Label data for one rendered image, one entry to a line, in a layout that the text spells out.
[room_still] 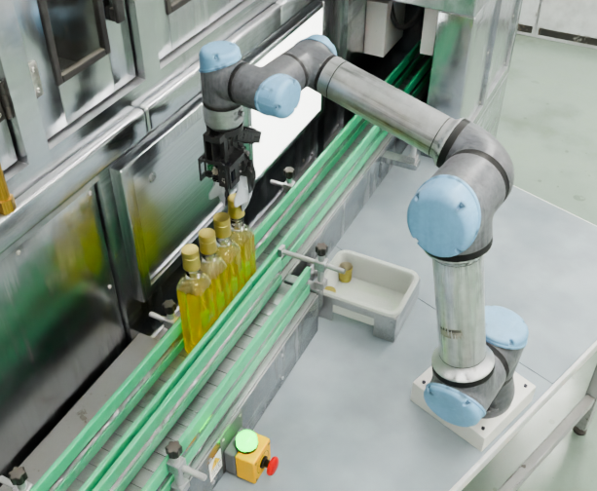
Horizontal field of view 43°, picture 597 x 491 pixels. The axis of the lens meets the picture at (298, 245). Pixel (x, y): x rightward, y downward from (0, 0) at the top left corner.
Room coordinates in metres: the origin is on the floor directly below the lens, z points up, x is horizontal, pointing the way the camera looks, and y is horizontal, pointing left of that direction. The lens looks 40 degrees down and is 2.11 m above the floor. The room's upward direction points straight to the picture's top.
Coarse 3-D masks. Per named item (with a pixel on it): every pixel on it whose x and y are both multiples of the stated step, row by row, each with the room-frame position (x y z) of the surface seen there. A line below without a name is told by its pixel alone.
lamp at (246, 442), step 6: (246, 432) 0.92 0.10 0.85; (252, 432) 0.92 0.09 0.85; (240, 438) 0.91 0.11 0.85; (246, 438) 0.91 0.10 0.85; (252, 438) 0.91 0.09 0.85; (240, 444) 0.90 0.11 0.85; (246, 444) 0.89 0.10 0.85; (252, 444) 0.90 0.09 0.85; (240, 450) 0.89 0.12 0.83; (246, 450) 0.89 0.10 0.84; (252, 450) 0.89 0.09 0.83
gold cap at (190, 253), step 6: (186, 246) 1.13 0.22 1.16; (192, 246) 1.13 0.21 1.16; (186, 252) 1.11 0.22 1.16; (192, 252) 1.11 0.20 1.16; (198, 252) 1.12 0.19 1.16; (186, 258) 1.11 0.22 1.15; (192, 258) 1.11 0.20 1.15; (198, 258) 1.12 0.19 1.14; (186, 264) 1.11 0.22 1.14; (192, 264) 1.11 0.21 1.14; (198, 264) 1.12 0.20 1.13; (186, 270) 1.11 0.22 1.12; (192, 270) 1.11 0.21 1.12
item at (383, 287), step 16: (336, 256) 1.47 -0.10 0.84; (352, 256) 1.48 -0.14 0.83; (368, 256) 1.47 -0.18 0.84; (336, 272) 1.46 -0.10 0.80; (352, 272) 1.48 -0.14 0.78; (368, 272) 1.46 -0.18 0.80; (384, 272) 1.44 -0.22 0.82; (400, 272) 1.42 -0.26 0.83; (336, 288) 1.43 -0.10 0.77; (352, 288) 1.43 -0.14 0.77; (368, 288) 1.43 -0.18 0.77; (384, 288) 1.43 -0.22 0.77; (400, 288) 1.42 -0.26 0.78; (368, 304) 1.30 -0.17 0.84; (384, 304) 1.37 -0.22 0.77; (400, 304) 1.30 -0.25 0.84
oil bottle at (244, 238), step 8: (232, 232) 1.26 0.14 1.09; (240, 232) 1.26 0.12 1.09; (248, 232) 1.27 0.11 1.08; (240, 240) 1.25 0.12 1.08; (248, 240) 1.26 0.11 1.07; (248, 248) 1.26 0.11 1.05; (248, 256) 1.26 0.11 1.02; (248, 264) 1.26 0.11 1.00; (248, 272) 1.26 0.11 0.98; (248, 280) 1.26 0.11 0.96
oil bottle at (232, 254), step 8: (232, 240) 1.24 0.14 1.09; (224, 248) 1.21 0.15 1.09; (232, 248) 1.21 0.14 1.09; (240, 248) 1.23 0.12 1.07; (224, 256) 1.20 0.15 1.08; (232, 256) 1.20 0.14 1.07; (240, 256) 1.23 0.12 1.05; (232, 264) 1.20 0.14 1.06; (240, 264) 1.23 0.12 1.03; (232, 272) 1.20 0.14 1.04; (240, 272) 1.23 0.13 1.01; (232, 280) 1.19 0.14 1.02; (240, 280) 1.22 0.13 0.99; (232, 288) 1.19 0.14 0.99; (240, 288) 1.22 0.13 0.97; (232, 296) 1.19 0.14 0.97
